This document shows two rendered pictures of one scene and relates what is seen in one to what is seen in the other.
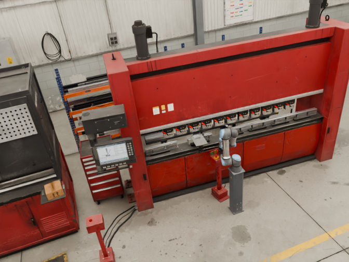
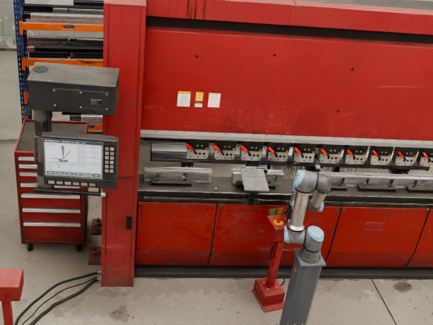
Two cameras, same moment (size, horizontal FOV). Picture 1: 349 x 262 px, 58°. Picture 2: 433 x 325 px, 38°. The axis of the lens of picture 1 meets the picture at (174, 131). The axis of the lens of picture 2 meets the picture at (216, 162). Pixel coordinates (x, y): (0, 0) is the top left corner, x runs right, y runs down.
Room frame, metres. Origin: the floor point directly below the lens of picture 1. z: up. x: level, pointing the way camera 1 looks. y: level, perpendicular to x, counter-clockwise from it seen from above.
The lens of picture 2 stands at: (0.03, -0.21, 3.59)
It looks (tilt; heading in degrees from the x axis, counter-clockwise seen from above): 33 degrees down; 2
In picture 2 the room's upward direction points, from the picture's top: 7 degrees clockwise
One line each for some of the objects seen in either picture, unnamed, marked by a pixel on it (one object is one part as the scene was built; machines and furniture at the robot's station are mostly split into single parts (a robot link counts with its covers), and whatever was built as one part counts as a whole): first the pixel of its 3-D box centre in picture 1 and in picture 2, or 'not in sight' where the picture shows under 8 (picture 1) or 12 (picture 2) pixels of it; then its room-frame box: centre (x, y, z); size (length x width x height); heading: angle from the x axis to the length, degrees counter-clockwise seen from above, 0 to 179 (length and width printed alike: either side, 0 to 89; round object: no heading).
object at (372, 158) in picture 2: (254, 111); (380, 153); (4.21, -1.27, 1.18); 0.15 x 0.09 x 0.17; 102
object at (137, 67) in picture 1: (236, 48); (373, 18); (4.14, -0.96, 2.23); 3.00 x 0.10 x 0.14; 102
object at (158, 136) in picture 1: (213, 124); (293, 156); (4.38, -0.65, 0.93); 2.30 x 0.14 x 0.10; 102
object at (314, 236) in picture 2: (236, 159); (313, 237); (3.37, -0.79, 0.94); 0.13 x 0.12 x 0.14; 90
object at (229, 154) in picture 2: (180, 128); (224, 147); (3.96, -0.10, 1.18); 0.15 x 0.09 x 0.17; 102
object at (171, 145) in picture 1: (161, 147); (178, 174); (3.89, 0.22, 0.92); 0.50 x 0.06 x 0.10; 102
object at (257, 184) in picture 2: (199, 140); (254, 180); (3.86, -0.35, 1.00); 0.26 x 0.18 x 0.01; 12
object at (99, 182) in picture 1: (103, 171); (55, 189); (4.03, 1.22, 0.50); 0.50 x 0.50 x 1.00; 12
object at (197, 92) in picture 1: (235, 87); (353, 94); (4.14, -0.95, 1.66); 3.00 x 0.08 x 0.80; 102
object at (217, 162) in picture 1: (218, 157); (283, 223); (3.72, -0.61, 0.75); 0.20 x 0.16 x 0.18; 116
